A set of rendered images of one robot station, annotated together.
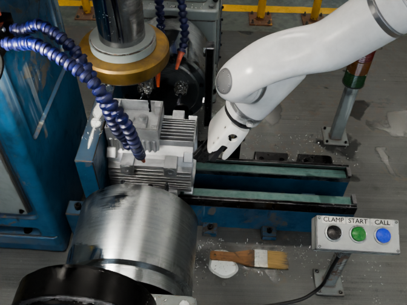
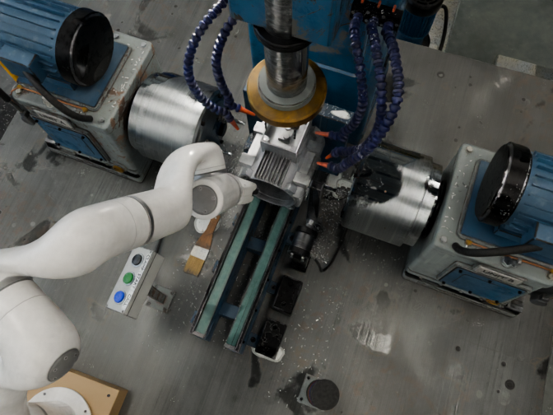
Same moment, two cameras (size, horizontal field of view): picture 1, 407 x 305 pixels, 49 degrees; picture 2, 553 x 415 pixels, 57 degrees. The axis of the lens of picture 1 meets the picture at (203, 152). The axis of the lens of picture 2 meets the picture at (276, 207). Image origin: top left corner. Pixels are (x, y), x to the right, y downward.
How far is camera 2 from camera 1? 115 cm
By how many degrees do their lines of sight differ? 51
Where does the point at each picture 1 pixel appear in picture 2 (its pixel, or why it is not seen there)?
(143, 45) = (265, 93)
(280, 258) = (194, 268)
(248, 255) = (205, 243)
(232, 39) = (529, 342)
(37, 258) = not seen: hidden behind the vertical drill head
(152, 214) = (174, 118)
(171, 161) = (247, 159)
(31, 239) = not seen: hidden behind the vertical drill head
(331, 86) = not seen: outside the picture
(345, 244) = (127, 267)
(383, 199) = (219, 398)
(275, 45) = (178, 160)
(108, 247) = (157, 86)
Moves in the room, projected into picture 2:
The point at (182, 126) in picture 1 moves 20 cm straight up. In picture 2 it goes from (274, 170) to (271, 134)
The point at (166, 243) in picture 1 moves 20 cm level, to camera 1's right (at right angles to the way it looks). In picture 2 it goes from (154, 124) to (122, 193)
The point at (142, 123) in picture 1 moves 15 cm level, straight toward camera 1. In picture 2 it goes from (280, 135) to (223, 128)
